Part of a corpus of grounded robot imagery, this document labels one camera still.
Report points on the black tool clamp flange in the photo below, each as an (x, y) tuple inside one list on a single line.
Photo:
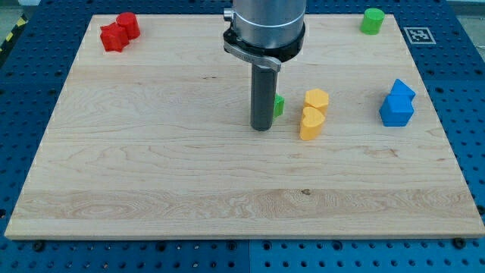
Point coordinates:
[(270, 58)]

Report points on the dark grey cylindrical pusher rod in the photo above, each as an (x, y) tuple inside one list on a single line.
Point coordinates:
[(263, 92)]

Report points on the green star block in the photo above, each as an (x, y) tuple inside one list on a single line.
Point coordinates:
[(278, 106)]

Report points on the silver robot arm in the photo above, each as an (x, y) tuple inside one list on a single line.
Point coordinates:
[(265, 34)]

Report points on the red star block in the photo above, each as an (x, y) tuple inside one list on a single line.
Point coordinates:
[(114, 37)]

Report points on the yellow hexagon block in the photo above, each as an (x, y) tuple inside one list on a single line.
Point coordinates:
[(317, 98)]

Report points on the yellow heart block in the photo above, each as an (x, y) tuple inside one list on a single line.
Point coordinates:
[(311, 123)]

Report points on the green cylinder block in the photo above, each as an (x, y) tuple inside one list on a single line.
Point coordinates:
[(372, 21)]

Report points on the wooden board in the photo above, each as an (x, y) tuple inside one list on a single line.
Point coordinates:
[(154, 143)]

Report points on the blue triangle block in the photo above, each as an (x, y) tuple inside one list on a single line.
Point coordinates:
[(399, 88)]

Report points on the blue pentagon block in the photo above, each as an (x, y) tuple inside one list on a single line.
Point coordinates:
[(396, 111)]

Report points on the white fiducial marker tag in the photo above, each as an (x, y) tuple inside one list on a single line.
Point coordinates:
[(419, 36)]

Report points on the red cylinder block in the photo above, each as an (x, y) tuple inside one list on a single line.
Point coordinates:
[(129, 22)]

